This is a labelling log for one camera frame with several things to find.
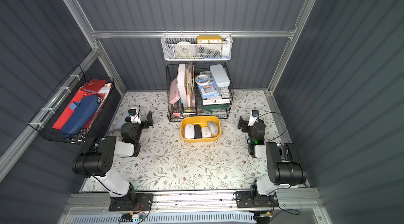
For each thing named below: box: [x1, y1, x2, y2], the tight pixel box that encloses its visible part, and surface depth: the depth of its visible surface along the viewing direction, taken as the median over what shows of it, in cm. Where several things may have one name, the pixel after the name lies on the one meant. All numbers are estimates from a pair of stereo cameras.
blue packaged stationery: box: [197, 77, 220, 99], surface depth 93 cm
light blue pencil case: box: [209, 63, 230, 88], surface depth 100 cm
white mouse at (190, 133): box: [185, 124, 196, 139], surface depth 95 cm
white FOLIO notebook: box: [202, 98, 231, 106], surface depth 95 cm
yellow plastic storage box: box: [179, 115, 222, 144], surface depth 99 cm
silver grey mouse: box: [207, 120, 219, 136], surface depth 97 cm
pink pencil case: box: [169, 77, 181, 105], surface depth 104 cm
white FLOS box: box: [177, 63, 188, 108], surface depth 95 cm
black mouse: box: [194, 124, 203, 139], surface depth 96 cm
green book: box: [201, 104, 230, 114], surface depth 98 cm
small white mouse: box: [201, 126, 212, 138], surface depth 96 cm
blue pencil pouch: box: [59, 94, 101, 136], surface depth 71 cm
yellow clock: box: [196, 35, 223, 45], surface depth 90 cm
